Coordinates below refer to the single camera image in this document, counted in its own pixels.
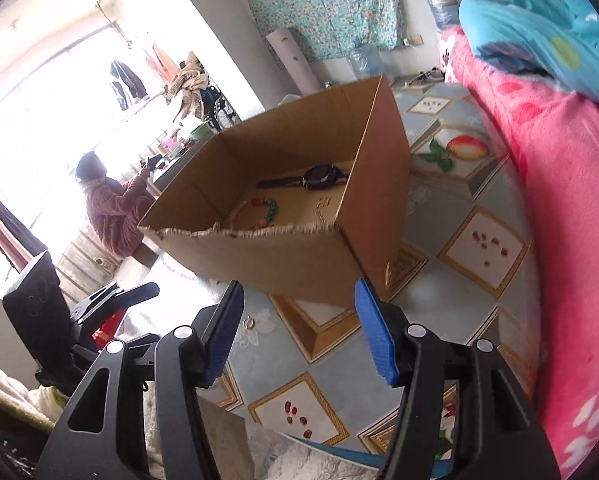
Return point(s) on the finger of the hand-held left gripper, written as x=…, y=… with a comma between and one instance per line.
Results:
x=119, y=297
x=144, y=339

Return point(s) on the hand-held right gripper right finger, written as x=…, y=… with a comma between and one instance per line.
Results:
x=374, y=330

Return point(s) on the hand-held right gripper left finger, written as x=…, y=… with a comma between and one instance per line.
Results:
x=224, y=330

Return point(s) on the brown cardboard box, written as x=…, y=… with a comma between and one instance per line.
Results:
x=289, y=270

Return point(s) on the gold butterfly charm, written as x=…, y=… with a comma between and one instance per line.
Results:
x=324, y=203

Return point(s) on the black smartwatch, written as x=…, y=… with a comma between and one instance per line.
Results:
x=319, y=176

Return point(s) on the person's left forearm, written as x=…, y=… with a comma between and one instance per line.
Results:
x=9, y=385

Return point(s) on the wooden stool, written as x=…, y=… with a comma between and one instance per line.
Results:
x=147, y=255

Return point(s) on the fruit printed tablecloth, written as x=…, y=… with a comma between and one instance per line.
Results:
x=429, y=285

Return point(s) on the dark red curtain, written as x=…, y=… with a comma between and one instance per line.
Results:
x=4, y=230

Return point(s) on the dark grey table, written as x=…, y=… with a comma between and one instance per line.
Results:
x=174, y=180

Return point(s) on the green basin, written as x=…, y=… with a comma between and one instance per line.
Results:
x=202, y=132

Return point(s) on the wheelchair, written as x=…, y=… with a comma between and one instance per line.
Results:
x=219, y=110

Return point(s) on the dark hung jacket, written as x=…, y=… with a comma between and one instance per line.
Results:
x=127, y=82

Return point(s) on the pile of beige clothes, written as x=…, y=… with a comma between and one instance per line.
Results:
x=187, y=82

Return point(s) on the pink bedding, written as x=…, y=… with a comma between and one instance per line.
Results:
x=569, y=210

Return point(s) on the clear water jug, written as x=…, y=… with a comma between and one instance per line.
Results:
x=365, y=60

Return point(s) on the white paper roll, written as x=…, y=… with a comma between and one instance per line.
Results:
x=292, y=60

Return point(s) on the blue water jug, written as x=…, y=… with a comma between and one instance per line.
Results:
x=442, y=2

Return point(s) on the blue printed blanket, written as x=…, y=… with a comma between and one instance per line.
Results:
x=529, y=25

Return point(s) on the wall socket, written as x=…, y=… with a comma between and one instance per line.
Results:
x=416, y=39

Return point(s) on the floral wall cloth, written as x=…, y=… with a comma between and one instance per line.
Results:
x=329, y=5

